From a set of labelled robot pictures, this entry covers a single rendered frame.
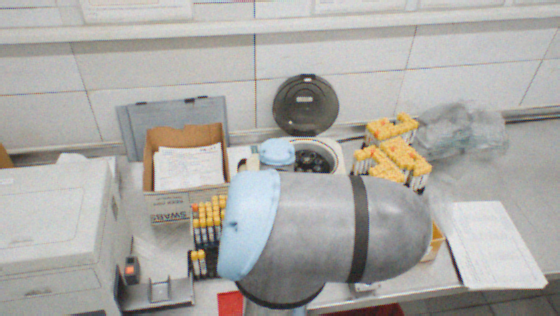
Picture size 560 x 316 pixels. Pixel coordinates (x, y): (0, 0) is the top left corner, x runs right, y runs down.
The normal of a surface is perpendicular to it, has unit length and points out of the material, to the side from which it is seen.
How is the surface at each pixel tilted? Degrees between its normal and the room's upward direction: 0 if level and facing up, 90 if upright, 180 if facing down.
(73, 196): 0
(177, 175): 0
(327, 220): 33
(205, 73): 90
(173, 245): 0
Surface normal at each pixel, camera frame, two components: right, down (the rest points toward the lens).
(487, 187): 0.04, -0.73
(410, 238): 0.59, 0.05
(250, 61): 0.18, 0.68
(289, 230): 0.06, -0.06
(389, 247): 0.29, 0.15
